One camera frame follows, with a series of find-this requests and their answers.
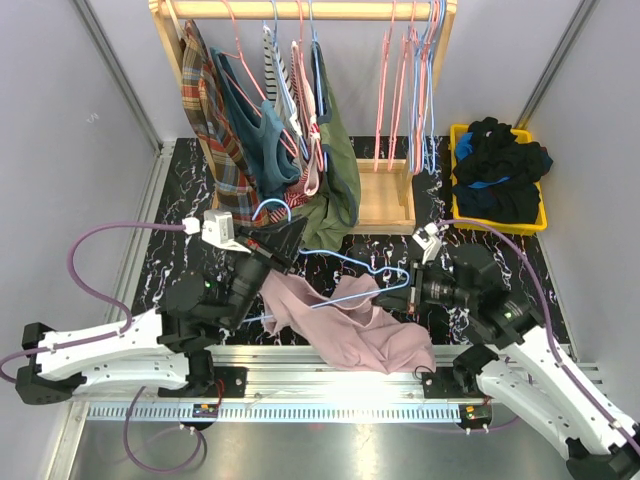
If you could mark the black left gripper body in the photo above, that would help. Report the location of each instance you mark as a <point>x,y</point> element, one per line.
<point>250,274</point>

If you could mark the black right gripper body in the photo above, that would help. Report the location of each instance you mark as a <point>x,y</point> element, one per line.
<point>440,289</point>

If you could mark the pink garment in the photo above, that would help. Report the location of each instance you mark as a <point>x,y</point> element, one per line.
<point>346,329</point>

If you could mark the blue wire hanger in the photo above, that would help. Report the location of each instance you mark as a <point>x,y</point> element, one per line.
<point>373,272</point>

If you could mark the black garment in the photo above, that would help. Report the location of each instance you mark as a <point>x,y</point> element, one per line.
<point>497,152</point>

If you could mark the blue tank top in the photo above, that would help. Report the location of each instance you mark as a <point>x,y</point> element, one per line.
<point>463,150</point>

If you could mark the pink wire hanger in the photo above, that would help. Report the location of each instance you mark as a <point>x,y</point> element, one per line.
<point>384,59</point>
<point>399,89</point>

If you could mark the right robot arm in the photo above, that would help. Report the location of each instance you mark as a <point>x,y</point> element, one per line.
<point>517,362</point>

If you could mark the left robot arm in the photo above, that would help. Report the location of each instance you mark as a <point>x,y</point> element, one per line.
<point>166,348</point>

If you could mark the teal hanging tank top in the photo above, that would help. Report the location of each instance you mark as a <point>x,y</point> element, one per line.
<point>260,132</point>

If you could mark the green hanging garment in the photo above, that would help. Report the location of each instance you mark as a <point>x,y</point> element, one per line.
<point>334,211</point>

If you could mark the plaid hanging shirt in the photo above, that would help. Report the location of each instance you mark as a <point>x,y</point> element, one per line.
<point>202,100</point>

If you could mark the dark clothes pile in bin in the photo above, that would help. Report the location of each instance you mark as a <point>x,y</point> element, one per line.
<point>499,201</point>

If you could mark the yellow plastic bin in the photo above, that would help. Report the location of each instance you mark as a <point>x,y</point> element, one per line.
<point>474,222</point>

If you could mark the red striped hanging garment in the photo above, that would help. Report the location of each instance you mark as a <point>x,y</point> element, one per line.
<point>312,164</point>

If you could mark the empty hangers bunch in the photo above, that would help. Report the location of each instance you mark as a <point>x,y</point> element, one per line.
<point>423,48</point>

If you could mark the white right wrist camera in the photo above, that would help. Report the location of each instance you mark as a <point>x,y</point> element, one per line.
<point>428,240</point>

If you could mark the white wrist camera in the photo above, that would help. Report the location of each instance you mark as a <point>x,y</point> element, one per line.
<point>428,240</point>
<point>218,231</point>

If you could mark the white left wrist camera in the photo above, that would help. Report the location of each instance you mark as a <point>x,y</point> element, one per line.
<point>218,231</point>

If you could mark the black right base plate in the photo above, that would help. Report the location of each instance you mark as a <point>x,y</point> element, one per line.
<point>449,383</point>

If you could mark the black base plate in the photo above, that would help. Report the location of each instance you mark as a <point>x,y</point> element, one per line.
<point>225,381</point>
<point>449,383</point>

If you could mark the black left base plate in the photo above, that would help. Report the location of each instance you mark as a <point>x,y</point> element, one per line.
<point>225,381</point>

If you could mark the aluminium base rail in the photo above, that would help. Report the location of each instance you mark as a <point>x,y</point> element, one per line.
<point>288,384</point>

